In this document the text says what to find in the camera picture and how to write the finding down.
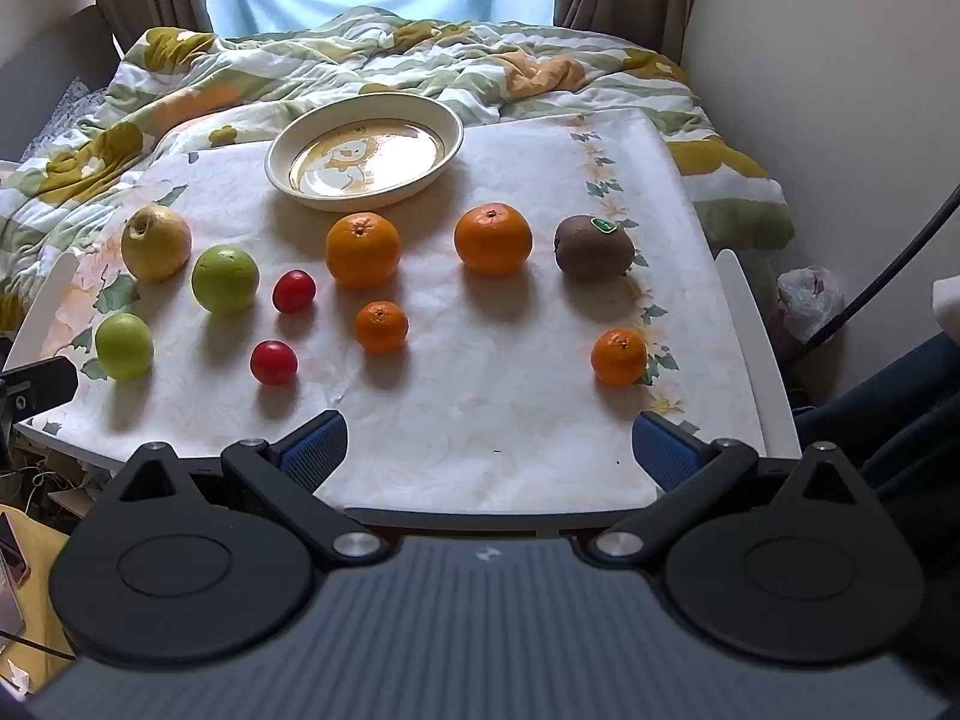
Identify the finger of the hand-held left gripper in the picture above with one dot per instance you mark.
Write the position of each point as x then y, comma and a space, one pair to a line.
41, 379

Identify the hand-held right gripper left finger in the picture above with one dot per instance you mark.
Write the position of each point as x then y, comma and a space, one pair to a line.
315, 451

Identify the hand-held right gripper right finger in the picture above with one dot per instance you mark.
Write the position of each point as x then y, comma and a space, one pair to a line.
667, 457

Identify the small green apple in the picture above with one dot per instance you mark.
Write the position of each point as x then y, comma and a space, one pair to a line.
124, 346

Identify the red cherry tomato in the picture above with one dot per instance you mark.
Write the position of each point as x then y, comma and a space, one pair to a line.
293, 292
274, 362

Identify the small mandarin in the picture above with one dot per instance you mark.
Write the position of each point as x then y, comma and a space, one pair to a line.
382, 328
619, 358

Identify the yellow apple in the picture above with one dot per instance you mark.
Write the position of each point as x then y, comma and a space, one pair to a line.
156, 246

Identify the cream printed plate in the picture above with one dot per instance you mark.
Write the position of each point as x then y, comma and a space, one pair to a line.
360, 157

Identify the white bed table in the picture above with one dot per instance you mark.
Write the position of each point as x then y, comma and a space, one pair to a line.
750, 330

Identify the large green apple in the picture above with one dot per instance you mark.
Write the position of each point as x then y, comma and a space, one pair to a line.
225, 279

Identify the floral table cover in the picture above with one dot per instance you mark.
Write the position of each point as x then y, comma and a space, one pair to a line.
487, 360

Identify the pink phone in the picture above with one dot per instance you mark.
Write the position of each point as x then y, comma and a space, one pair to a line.
9, 577

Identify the large orange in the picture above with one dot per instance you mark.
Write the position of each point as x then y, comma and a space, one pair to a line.
493, 239
363, 250

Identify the crumpled plastic bag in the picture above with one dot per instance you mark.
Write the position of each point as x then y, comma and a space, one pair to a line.
810, 304

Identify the brown kiwi with sticker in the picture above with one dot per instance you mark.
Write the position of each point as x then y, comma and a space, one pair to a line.
592, 249

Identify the person's dark trouser leg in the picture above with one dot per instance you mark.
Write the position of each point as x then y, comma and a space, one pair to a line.
900, 405

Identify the grey patterned bed sheet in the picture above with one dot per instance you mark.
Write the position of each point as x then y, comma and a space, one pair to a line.
71, 109

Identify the grey headboard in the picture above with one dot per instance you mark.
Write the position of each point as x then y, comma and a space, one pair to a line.
52, 45

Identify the floral striped blanket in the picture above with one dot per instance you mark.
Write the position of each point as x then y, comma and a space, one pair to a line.
337, 60

